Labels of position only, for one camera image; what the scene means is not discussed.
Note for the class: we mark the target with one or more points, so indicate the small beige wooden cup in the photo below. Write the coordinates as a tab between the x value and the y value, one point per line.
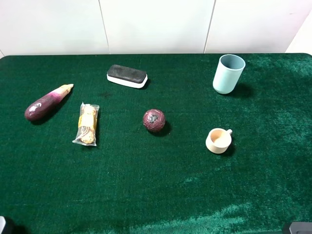
218	140

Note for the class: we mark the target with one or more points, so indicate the dark red round ball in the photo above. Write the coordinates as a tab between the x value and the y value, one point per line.
154	120

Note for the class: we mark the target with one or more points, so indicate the black white board eraser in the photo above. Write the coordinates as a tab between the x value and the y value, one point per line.
127	76

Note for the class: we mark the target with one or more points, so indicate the light blue plastic cup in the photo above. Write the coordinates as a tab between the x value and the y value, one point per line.
228	72

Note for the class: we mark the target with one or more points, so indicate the purple toy eggplant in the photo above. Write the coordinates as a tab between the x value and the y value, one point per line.
41	107

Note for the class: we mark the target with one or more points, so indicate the wrapped cookie snack pack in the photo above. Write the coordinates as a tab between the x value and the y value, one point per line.
87	125

